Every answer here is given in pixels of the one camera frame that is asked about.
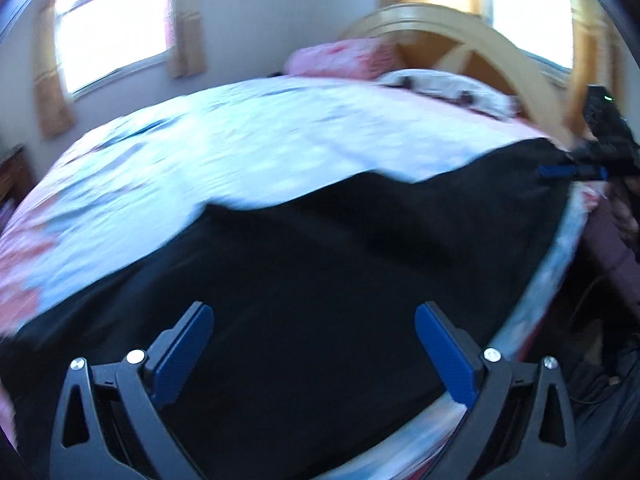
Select short yellow curtain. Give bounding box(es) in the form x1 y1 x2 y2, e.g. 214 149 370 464
165 0 208 79
34 0 77 138

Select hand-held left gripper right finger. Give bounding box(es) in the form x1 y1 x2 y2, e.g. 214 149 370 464
414 301 581 480

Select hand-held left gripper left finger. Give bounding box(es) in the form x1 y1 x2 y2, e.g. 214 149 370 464
50 301 216 480

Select white pillow with black print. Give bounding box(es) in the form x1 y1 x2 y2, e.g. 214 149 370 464
377 69 523 118

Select blue printed bed sheet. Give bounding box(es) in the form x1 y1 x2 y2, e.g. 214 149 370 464
0 77 608 480

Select wooden bed headboard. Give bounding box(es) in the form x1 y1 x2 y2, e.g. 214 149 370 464
340 4 576 146

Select long yellow curtain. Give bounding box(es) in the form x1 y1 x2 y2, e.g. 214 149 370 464
567 0 623 136

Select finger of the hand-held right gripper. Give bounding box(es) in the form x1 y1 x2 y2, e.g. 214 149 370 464
539 162 608 181

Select pink floral pillow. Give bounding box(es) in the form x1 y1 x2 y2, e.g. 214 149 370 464
284 40 401 81

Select window behind headboard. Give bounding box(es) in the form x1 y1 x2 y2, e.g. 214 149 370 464
380 0 576 68

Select window with white frame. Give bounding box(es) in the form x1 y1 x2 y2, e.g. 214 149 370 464
54 0 177 97

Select wooden desk with drawers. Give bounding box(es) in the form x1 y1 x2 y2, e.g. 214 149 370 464
0 145 37 213

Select black pants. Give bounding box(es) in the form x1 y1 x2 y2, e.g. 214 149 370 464
0 137 576 480

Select dark cloth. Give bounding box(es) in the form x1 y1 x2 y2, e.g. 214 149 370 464
565 305 640 466

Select person's right forearm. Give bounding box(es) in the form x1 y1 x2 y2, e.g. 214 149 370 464
586 195 640 311

